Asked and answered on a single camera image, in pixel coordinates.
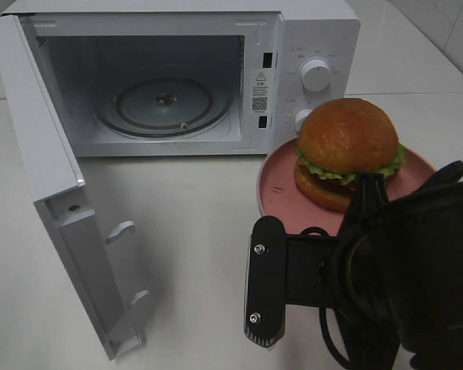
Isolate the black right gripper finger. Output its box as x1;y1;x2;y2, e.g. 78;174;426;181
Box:
345;173;389;224

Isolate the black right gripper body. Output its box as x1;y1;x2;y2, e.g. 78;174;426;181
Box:
285;161;463;369

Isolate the burger with lettuce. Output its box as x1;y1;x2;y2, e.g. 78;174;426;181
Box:
293;98;405;213

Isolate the pink round plate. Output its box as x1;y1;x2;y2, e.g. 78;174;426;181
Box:
257;140;435;236

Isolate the lower white timer knob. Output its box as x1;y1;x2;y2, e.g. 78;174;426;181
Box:
293;109;313;135

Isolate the upper white power knob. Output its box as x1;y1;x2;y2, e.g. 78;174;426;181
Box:
299;57;332;93

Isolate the white warning label sticker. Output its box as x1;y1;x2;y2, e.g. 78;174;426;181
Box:
249;69;273;114

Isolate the glass microwave turntable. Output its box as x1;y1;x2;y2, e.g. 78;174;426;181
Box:
93;64;239;138

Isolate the white microwave oven body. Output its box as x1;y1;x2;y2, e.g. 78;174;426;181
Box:
0;1;360;156

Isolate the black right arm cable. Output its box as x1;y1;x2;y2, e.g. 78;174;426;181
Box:
299;226;352;367

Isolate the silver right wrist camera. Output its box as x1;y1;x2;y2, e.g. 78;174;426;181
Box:
244;216;286;348

